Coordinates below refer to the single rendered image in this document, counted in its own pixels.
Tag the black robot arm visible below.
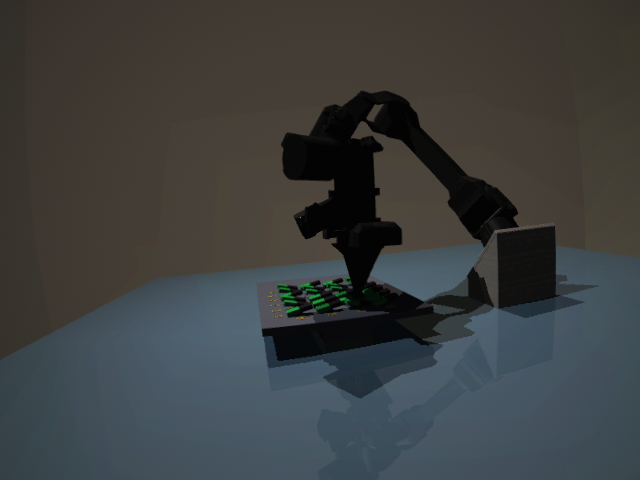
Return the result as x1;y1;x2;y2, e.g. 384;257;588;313
281;91;519;247

